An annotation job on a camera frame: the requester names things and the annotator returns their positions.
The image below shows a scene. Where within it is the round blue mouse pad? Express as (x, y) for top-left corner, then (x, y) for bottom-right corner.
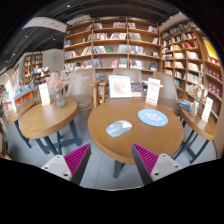
(138, 109), (168, 127)

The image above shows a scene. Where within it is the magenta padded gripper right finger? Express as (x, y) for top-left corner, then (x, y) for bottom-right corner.
(132, 144), (182, 185)

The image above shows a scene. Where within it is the wooden right bookshelf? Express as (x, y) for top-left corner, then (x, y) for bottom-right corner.
(160, 20), (223, 121)

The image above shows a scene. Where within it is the beige armchair left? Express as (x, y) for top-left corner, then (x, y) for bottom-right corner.
(66, 68), (99, 111)

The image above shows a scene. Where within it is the wooden right table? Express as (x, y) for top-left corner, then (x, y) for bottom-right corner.
(173, 109), (217, 163)

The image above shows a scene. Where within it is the beige armchair centre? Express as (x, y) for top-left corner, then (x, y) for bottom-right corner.
(100, 68), (145, 103)

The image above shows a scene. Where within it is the white card on left table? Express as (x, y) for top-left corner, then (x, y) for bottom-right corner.
(39, 83), (50, 106)

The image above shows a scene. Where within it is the beige armchair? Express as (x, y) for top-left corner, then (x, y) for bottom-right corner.
(100, 68), (145, 103)
(153, 72), (180, 116)
(66, 68), (99, 111)

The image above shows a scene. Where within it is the large wooden back bookshelf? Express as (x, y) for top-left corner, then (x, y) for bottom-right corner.
(62, 16), (162, 82)

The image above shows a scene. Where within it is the round wooden table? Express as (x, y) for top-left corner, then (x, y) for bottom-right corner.
(88, 98), (184, 178)
(19, 98), (81, 155)

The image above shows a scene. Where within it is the distant wooden bookshelf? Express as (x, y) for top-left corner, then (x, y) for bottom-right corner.
(23, 53), (43, 85)

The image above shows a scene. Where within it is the beige armchair right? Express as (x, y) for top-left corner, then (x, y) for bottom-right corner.
(153, 72), (180, 116)

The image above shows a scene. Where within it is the round wooden left table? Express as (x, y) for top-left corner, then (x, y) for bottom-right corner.
(19, 98), (81, 155)

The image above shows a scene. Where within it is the far left wooden table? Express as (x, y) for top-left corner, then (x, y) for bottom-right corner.
(5, 100), (36, 149)

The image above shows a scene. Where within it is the glass vase with pink flowers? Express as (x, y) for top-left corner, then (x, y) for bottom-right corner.
(46, 70), (75, 109)

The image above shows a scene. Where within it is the round wooden centre table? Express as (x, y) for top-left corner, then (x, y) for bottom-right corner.
(88, 98), (184, 178)

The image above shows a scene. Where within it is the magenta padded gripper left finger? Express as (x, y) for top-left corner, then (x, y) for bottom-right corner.
(42, 144), (91, 185)

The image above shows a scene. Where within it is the white red picture sign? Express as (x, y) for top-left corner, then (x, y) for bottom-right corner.
(109, 75), (132, 98)

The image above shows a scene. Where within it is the vase with white dried flowers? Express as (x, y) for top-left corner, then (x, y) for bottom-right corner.
(189, 73), (208, 117)

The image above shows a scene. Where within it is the white card on right table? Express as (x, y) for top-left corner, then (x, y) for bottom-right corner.
(201, 97), (213, 122)

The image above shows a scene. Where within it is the white standing menu card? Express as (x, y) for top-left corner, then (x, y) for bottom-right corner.
(146, 78), (160, 105)

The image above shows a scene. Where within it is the white card on table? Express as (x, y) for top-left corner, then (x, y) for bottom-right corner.
(39, 83), (50, 106)
(201, 97), (213, 122)

